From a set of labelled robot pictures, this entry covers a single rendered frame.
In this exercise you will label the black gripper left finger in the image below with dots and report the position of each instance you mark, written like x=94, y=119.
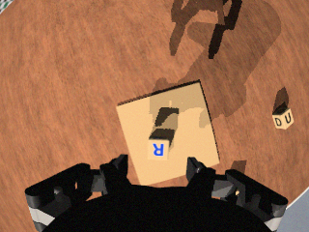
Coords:
x=49, y=198

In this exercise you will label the tan flat mat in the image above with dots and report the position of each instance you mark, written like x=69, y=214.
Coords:
x=181, y=115

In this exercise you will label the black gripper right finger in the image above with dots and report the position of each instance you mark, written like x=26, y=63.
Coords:
x=265, y=203

